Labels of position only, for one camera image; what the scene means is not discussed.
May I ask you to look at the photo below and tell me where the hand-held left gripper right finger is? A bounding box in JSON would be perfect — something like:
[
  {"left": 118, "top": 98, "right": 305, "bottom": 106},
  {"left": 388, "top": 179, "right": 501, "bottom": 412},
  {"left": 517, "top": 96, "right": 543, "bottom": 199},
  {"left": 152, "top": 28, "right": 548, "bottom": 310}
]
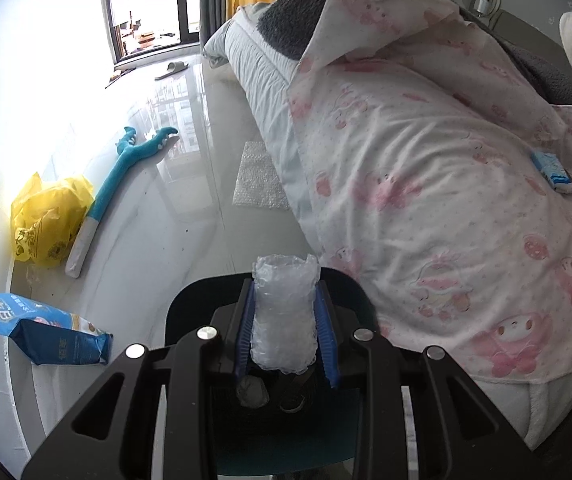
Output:
[{"left": 313, "top": 280, "right": 559, "bottom": 480}]

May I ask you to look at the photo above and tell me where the small floor brush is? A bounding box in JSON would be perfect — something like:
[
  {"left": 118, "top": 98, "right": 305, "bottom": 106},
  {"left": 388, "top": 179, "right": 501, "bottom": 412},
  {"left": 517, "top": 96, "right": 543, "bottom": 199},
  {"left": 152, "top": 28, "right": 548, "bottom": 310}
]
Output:
[{"left": 105, "top": 67, "right": 134, "bottom": 88}]

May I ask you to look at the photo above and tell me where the beige slipper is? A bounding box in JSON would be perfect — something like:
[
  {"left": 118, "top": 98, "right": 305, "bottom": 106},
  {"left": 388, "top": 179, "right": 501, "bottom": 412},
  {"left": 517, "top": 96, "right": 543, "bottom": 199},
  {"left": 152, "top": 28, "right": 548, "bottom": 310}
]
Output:
[{"left": 154, "top": 61, "right": 189, "bottom": 81}]

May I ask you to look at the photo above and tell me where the black trash bin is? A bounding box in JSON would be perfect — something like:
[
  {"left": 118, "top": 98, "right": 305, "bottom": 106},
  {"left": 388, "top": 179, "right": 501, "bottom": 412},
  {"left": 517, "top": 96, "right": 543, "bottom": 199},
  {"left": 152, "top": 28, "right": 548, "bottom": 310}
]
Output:
[{"left": 165, "top": 267, "right": 382, "bottom": 478}]

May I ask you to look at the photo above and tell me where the grey bed headboard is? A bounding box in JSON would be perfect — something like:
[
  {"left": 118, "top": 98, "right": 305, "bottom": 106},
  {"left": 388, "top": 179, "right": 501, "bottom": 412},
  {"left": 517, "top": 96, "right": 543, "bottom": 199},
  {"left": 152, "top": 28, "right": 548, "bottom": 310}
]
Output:
[{"left": 486, "top": 7, "right": 567, "bottom": 61}]

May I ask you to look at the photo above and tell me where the blue tissue pack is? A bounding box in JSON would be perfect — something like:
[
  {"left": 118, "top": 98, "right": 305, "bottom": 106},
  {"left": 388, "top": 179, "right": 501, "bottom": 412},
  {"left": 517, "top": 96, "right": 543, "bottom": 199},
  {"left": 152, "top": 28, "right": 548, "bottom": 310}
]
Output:
[{"left": 531, "top": 150, "right": 572, "bottom": 193}]

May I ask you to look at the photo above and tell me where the grey fleece blanket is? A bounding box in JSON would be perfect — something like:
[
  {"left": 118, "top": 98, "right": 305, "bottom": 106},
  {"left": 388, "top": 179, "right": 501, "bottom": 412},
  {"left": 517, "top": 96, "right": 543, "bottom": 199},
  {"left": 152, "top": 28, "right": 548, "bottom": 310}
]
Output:
[{"left": 257, "top": 0, "right": 572, "bottom": 108}]

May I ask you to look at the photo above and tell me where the grey curtain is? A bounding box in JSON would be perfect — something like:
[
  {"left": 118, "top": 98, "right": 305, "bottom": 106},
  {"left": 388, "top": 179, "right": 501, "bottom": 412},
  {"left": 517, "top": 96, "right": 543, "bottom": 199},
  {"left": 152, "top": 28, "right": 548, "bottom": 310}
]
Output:
[{"left": 199, "top": 0, "right": 232, "bottom": 51}]

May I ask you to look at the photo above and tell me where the bubble wrap roll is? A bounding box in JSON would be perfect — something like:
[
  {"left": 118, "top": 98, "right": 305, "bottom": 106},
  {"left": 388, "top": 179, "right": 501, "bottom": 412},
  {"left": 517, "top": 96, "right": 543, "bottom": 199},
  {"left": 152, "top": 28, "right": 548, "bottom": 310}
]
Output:
[{"left": 250, "top": 254, "right": 322, "bottom": 375}]

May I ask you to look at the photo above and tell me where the bubble wrap sheet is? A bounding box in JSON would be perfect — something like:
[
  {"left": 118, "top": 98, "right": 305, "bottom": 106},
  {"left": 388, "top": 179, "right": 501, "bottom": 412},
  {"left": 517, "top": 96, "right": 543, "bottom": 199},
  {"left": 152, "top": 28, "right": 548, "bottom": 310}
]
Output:
[{"left": 233, "top": 141, "right": 292, "bottom": 211}]

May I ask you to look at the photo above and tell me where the yellow plastic bag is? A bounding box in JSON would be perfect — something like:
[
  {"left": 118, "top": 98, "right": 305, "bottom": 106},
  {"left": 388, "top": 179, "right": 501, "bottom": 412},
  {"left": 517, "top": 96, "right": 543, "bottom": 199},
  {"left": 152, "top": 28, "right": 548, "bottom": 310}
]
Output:
[{"left": 10, "top": 172, "right": 96, "bottom": 268}]

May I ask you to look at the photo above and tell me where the teal plush toy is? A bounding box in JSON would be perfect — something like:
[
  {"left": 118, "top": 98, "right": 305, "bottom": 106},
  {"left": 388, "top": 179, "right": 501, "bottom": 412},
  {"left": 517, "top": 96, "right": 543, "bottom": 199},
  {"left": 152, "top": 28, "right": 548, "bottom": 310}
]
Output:
[{"left": 65, "top": 126, "right": 179, "bottom": 278}]

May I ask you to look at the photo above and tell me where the white quilted duvet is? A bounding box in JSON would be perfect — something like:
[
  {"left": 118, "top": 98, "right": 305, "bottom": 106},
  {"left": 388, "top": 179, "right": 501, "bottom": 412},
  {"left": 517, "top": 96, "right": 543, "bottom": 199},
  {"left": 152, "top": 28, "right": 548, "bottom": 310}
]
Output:
[{"left": 202, "top": 2, "right": 317, "bottom": 261}]

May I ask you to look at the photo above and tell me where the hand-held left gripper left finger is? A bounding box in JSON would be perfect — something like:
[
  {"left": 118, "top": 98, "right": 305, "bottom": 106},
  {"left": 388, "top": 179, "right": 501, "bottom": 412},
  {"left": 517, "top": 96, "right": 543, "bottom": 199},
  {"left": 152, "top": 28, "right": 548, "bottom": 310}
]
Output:
[{"left": 21, "top": 280, "right": 257, "bottom": 480}]

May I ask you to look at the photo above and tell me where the black framed glass door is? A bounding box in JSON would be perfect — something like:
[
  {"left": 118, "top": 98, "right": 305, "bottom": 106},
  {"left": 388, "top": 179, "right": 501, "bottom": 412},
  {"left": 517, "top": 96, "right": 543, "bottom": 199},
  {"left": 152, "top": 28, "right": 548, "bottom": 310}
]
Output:
[{"left": 98, "top": 0, "right": 202, "bottom": 66}]

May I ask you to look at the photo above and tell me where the pink printed blanket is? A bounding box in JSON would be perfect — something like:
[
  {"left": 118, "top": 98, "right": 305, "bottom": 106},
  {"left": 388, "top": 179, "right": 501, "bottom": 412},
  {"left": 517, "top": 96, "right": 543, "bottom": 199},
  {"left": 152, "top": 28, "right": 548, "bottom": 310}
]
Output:
[{"left": 286, "top": 0, "right": 572, "bottom": 386}]

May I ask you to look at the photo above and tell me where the white paper wad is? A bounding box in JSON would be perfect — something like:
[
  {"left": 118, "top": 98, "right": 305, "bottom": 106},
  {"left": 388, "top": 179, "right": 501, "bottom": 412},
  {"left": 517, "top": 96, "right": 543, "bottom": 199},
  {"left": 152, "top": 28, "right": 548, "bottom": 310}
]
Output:
[{"left": 236, "top": 377, "right": 269, "bottom": 408}]

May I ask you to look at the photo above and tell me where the blue snack bag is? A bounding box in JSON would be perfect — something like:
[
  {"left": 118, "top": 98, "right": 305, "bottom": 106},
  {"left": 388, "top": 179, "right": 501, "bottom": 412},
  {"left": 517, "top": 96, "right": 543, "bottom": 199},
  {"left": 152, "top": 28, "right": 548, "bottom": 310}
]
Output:
[{"left": 0, "top": 292, "right": 113, "bottom": 367}]

